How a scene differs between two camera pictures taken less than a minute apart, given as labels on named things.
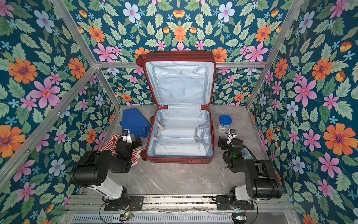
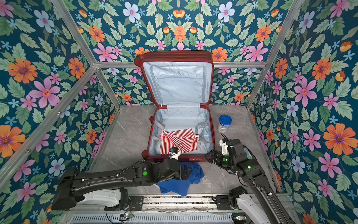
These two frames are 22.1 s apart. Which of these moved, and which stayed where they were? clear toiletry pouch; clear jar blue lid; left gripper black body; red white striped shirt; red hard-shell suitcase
Moved: left gripper black body; red white striped shirt
Stayed: clear toiletry pouch; clear jar blue lid; red hard-shell suitcase
